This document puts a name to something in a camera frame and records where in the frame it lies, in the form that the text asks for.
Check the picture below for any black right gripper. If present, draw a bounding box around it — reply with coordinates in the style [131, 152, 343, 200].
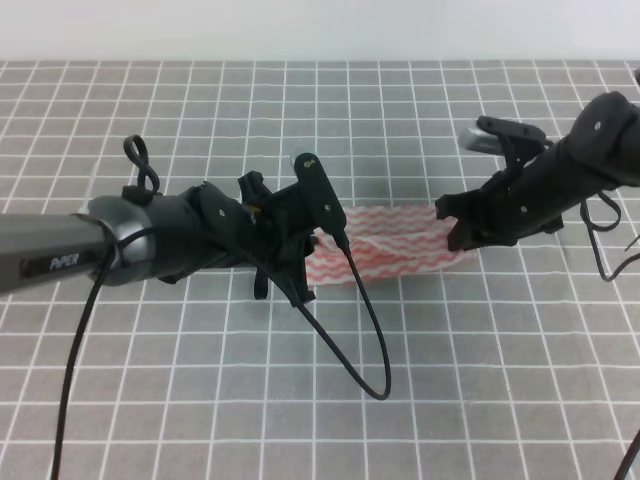
[434, 169, 566, 252]

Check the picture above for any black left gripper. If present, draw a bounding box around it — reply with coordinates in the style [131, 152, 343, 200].
[199, 171, 315, 306]

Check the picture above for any pink white wavy towel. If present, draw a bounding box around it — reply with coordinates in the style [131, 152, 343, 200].
[306, 204, 475, 286]

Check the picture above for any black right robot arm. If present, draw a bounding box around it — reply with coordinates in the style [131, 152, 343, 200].
[435, 91, 639, 252]

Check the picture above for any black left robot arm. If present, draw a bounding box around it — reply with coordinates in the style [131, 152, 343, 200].
[1, 182, 315, 305]

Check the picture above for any grey checked tablecloth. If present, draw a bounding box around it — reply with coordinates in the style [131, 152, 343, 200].
[1, 60, 639, 479]

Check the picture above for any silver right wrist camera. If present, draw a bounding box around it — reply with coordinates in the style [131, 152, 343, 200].
[457, 127, 504, 156]

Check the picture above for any black left camera cable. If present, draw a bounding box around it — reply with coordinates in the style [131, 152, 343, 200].
[49, 134, 392, 480]

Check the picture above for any black camera cable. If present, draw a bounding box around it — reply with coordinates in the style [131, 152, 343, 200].
[49, 134, 392, 480]
[579, 192, 640, 480]

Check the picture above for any black right camera cable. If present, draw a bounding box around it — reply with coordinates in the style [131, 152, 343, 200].
[579, 192, 640, 480]

